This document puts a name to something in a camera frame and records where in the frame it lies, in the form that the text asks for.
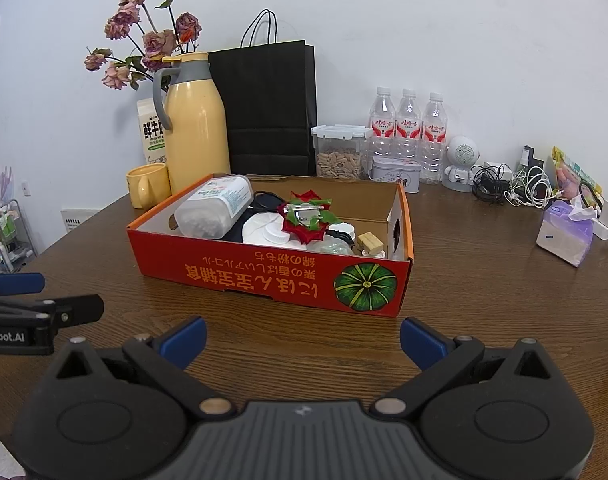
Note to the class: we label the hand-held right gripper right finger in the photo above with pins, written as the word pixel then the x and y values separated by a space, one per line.
pixel 421 342

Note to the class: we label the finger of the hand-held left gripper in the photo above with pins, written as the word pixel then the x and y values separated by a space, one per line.
pixel 69 308
pixel 19 283

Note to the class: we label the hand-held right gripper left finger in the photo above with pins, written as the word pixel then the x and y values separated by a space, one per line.
pixel 186 340

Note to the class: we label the red cardboard box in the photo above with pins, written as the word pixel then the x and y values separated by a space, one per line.
pixel 224 280

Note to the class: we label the small wooden block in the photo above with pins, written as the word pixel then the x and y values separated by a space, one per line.
pixel 371 244

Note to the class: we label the wet wipes packet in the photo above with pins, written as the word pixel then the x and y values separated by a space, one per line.
pixel 209 210

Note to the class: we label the white round case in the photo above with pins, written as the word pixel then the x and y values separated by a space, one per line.
pixel 256 227

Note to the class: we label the small white jar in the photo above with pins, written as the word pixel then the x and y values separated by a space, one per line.
pixel 344 232

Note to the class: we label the red green poinsettia clip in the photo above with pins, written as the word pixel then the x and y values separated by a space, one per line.
pixel 296 230

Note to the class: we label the metal shelf cart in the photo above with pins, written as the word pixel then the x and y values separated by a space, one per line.
pixel 4 240

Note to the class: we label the yellow mug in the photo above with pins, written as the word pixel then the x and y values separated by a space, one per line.
pixel 146 187

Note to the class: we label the pale tin box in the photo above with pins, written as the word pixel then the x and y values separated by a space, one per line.
pixel 393 177

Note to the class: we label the purple tissue pack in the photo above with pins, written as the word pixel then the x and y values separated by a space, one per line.
pixel 563 235

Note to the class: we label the white power adapter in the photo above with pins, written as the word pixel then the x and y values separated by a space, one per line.
pixel 498 170

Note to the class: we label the white robot speaker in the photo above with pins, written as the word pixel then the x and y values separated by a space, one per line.
pixel 461 155

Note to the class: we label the milk carton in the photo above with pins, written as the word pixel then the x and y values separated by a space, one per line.
pixel 151 135

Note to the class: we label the clear food container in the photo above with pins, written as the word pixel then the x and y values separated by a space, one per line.
pixel 339 162

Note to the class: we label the yellow thermos jug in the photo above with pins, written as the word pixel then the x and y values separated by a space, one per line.
pixel 199 135

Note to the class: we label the water bottle with red label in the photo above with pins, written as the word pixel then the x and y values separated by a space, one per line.
pixel 382 125
pixel 433 135
pixel 408 127

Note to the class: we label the colourful snack packet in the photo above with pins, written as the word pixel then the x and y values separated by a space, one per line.
pixel 573 172

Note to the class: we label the black paper bag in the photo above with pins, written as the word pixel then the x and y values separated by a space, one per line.
pixel 269 110

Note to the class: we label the dried rose bouquet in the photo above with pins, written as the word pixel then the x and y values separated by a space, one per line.
pixel 156 42

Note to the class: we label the white wall outlet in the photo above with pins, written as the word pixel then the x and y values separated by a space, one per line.
pixel 26 188

